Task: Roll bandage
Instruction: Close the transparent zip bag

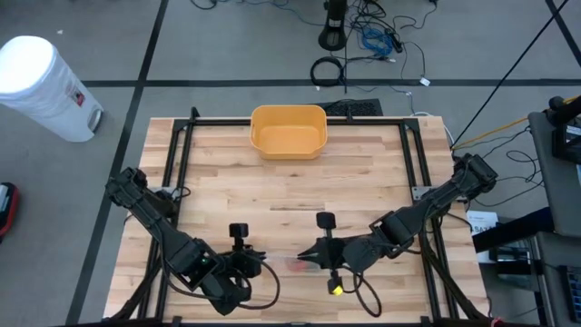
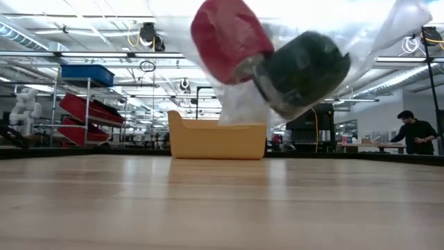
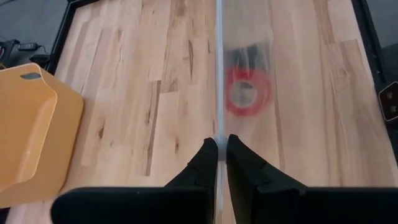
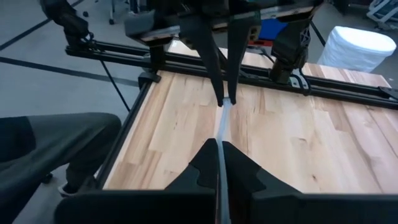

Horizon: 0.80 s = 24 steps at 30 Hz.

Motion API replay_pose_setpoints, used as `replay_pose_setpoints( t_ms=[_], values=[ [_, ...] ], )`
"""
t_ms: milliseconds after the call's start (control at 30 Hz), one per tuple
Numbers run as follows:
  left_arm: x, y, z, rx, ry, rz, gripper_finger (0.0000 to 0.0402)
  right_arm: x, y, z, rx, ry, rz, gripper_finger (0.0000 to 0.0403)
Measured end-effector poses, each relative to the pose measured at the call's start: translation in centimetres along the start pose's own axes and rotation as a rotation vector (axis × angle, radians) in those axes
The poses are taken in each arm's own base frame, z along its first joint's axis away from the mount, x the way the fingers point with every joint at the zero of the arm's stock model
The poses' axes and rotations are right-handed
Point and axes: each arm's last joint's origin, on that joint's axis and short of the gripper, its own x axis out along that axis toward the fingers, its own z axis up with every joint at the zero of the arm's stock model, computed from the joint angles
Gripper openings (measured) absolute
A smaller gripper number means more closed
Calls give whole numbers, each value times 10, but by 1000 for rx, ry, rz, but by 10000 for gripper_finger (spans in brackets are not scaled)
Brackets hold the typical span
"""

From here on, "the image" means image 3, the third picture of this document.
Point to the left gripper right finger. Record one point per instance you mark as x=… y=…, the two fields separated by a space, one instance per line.
x=311 y=207

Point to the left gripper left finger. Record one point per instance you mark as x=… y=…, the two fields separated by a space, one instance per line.
x=130 y=207

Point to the red elastic bandage strip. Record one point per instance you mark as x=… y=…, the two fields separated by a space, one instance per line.
x=231 y=104

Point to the clear plastic zip bag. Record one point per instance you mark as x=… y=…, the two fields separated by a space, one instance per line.
x=220 y=62

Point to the yellow plastic bin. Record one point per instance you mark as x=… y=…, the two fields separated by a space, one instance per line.
x=37 y=130

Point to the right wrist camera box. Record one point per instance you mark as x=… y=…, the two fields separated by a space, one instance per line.
x=390 y=102

